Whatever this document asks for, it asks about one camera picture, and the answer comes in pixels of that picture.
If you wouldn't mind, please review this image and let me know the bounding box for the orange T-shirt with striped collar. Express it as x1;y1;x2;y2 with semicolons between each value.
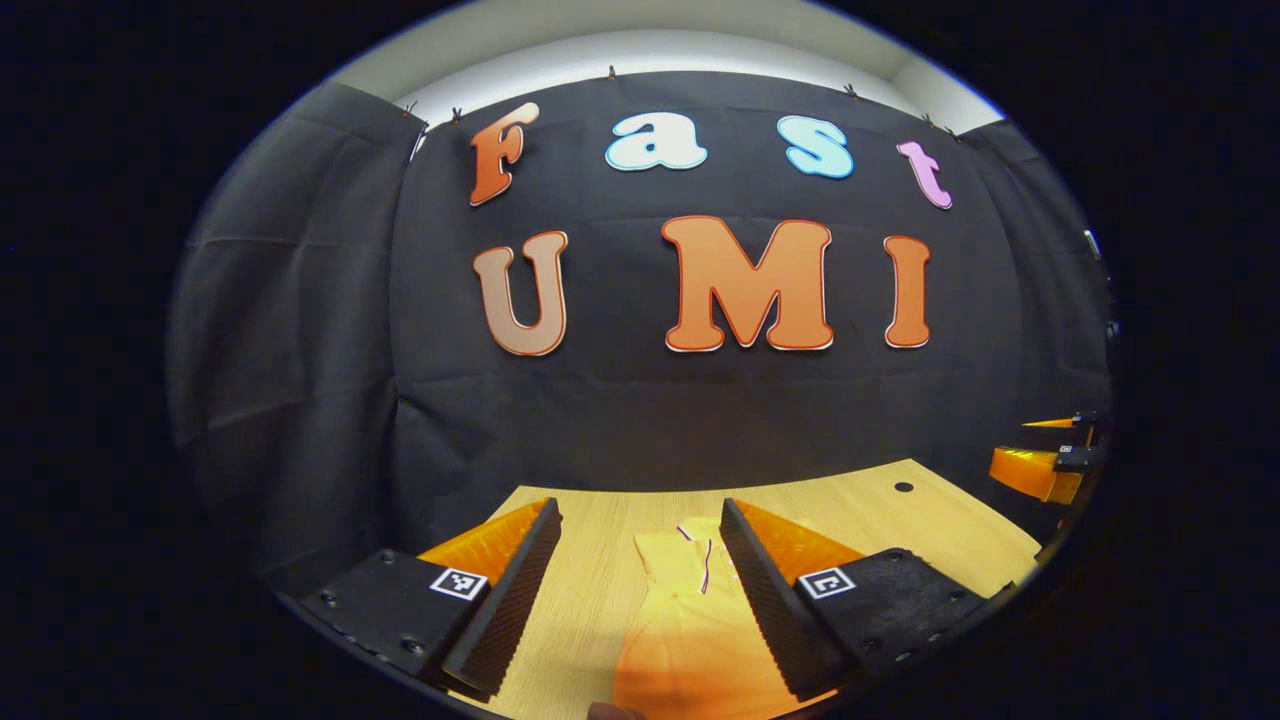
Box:
612;517;801;720

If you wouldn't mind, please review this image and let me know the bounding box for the black backdrop cloth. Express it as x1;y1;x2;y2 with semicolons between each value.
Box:
168;70;1114;601

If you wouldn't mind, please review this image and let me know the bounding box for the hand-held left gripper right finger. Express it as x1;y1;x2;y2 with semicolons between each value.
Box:
720;498;993;701

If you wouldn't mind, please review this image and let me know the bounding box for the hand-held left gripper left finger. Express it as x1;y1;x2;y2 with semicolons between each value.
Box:
300;497;563;698

